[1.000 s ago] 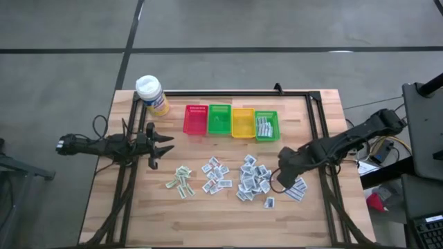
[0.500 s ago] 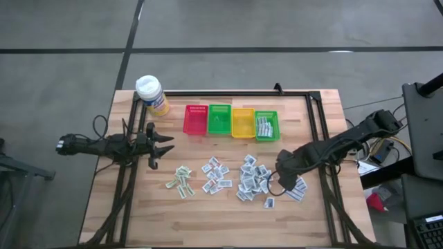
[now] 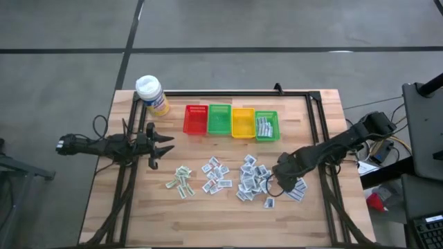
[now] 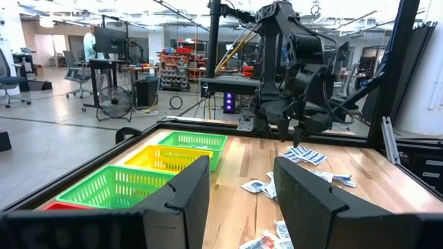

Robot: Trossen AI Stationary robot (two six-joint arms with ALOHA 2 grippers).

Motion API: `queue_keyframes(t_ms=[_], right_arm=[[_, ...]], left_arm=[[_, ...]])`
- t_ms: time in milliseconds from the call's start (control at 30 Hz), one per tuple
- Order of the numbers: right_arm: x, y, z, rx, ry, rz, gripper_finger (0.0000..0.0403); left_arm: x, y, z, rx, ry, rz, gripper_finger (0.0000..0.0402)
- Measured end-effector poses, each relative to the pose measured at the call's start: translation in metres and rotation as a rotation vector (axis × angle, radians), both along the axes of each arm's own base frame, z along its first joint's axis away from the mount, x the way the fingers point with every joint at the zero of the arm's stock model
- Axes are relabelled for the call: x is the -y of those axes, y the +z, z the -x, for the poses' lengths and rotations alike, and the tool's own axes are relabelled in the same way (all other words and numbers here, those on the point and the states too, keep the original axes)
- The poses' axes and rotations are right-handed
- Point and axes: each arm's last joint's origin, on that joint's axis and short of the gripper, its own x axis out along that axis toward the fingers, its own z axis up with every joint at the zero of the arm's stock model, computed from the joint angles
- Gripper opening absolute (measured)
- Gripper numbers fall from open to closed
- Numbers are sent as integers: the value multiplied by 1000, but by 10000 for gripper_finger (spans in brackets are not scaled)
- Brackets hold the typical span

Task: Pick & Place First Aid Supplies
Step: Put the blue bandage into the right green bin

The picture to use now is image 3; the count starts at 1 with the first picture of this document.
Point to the red object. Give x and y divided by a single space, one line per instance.
375 202

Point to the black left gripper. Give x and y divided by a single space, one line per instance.
151 128

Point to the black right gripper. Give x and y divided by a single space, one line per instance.
289 164

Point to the grey metal stand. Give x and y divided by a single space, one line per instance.
20 171

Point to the green plastic basket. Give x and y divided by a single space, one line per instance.
275 119
219 119

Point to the yellow Lysol wipes canister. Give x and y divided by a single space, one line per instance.
152 95

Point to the black clamp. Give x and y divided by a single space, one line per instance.
278 88

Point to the white paper sheet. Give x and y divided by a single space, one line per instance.
367 168

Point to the red plastic basket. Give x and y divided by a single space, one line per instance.
195 121

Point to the black pole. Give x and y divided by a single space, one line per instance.
431 84

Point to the yellow plastic basket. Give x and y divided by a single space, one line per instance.
243 122

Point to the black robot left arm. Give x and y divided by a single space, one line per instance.
97 147

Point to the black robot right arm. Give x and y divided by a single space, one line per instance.
346 140

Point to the black keyboard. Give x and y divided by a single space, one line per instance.
429 231

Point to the small black computer box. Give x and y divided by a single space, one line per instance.
380 154

